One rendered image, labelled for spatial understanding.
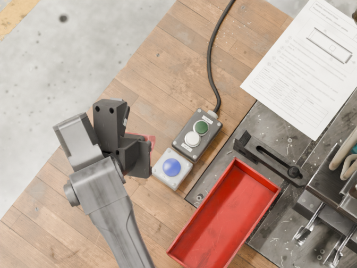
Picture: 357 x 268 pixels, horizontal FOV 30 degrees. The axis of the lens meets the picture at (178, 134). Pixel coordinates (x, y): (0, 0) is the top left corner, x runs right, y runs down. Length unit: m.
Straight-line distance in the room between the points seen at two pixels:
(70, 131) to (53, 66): 1.58
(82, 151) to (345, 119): 0.73
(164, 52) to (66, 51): 1.06
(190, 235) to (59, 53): 1.31
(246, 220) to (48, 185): 0.44
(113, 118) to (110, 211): 0.17
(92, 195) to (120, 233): 0.07
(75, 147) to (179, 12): 0.68
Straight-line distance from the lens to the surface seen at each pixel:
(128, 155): 1.07
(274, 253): 1.46
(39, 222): 1.50
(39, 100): 2.54
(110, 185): 0.96
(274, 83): 1.55
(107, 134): 1.06
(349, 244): 1.46
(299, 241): 1.39
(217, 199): 1.46
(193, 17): 1.60
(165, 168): 1.45
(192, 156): 1.46
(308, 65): 1.58
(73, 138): 1.01
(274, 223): 1.47
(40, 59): 2.60
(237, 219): 1.46
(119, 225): 0.96
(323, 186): 1.25
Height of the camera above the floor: 2.35
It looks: 74 degrees down
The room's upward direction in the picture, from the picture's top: 5 degrees counter-clockwise
